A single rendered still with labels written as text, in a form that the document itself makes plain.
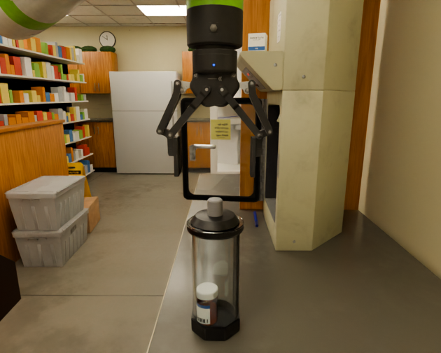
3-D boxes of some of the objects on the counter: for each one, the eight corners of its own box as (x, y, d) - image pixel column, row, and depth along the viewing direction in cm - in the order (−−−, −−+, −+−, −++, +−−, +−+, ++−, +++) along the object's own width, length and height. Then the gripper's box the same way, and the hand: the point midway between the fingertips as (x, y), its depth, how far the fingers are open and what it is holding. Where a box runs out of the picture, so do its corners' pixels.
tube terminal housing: (325, 213, 130) (343, 1, 111) (358, 251, 98) (390, -37, 80) (262, 213, 130) (269, 1, 112) (275, 251, 99) (288, -36, 80)
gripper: (285, 52, 58) (280, 171, 63) (145, 52, 58) (151, 169, 63) (294, 46, 50) (287, 181, 56) (134, 46, 51) (141, 179, 56)
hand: (214, 169), depth 59 cm, fingers open, 13 cm apart
